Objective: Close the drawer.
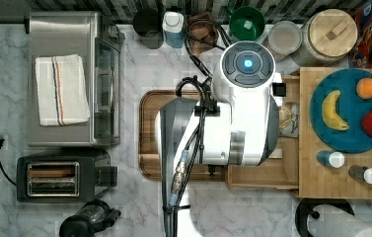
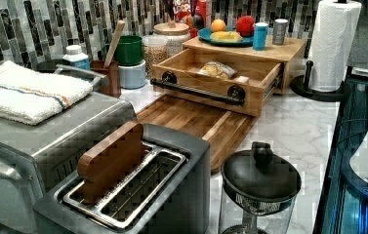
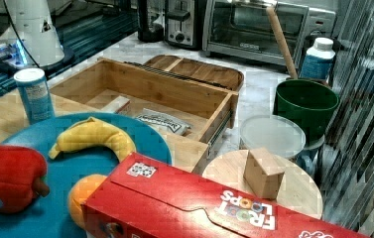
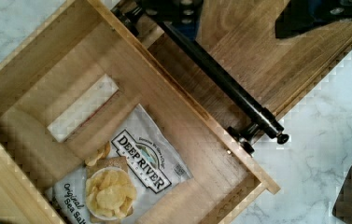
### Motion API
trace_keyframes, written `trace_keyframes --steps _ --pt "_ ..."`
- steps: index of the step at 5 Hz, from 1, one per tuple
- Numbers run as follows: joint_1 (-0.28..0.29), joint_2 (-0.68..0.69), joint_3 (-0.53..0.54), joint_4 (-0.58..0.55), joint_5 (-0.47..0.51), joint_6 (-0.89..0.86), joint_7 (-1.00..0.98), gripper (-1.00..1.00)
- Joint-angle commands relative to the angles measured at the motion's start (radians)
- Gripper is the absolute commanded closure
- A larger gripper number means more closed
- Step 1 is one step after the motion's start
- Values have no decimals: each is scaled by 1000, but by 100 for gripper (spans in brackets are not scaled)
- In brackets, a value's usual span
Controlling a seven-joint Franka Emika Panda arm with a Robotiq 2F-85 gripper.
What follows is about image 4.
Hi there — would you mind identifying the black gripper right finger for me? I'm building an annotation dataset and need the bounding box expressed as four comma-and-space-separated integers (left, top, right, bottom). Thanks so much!
275, 0, 352, 39

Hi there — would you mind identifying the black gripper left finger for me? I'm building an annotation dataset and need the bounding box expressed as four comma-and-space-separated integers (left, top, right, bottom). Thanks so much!
135, 0, 204, 35

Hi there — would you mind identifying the black metal drawer handle bar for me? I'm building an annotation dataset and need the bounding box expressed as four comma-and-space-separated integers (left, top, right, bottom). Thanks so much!
111, 3, 289, 154

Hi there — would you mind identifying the light wooden drawer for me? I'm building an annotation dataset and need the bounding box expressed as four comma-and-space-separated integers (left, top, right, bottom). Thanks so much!
0, 0, 279, 224

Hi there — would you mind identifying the dark wooden cutting board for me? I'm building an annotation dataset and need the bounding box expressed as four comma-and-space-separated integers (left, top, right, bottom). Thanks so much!
119, 0, 352, 141

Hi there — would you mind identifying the Deep River chips bag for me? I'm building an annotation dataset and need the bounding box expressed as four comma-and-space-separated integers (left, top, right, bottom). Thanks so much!
46, 105, 192, 224

